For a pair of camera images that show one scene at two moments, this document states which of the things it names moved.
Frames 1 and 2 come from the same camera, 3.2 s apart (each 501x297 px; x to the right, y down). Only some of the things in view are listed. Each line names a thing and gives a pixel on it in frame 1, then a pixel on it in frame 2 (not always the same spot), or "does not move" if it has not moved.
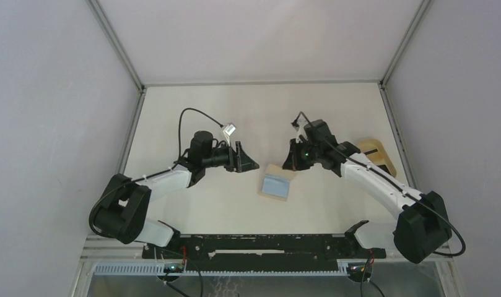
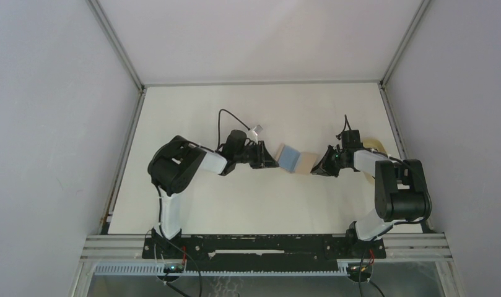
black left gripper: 238,161 → 263,158
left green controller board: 173,268 does not move
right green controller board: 358,269 does not move
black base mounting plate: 261,252 does not move
